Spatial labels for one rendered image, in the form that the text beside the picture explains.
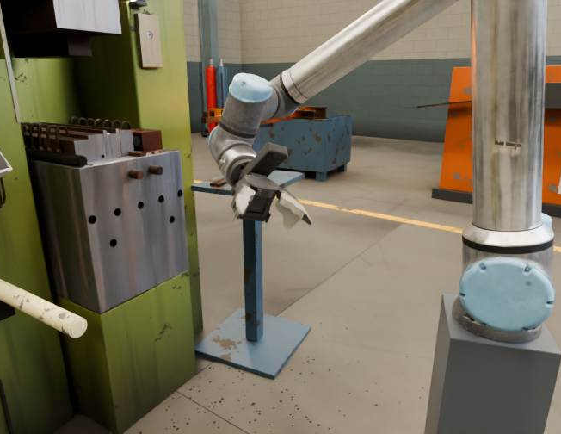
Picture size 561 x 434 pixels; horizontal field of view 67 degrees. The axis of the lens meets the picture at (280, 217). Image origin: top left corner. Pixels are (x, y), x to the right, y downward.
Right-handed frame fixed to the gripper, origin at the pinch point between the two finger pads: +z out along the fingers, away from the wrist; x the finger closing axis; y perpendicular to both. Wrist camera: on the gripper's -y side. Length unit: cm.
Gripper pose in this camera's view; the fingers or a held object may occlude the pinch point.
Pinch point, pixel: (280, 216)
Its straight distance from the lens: 78.7
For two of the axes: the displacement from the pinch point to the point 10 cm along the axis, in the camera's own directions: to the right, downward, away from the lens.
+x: -8.5, -1.2, -5.1
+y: -3.8, 8.1, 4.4
